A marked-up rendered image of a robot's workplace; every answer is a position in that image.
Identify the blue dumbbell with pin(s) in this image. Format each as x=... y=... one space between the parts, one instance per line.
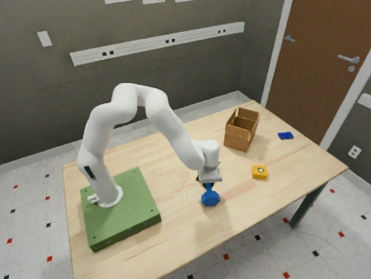
x=210 y=198

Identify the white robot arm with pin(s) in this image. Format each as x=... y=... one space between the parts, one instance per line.
x=126 y=98

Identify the brown cardboard box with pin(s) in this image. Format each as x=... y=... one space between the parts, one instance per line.
x=239 y=128

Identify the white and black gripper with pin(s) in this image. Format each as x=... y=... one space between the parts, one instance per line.
x=201 y=172

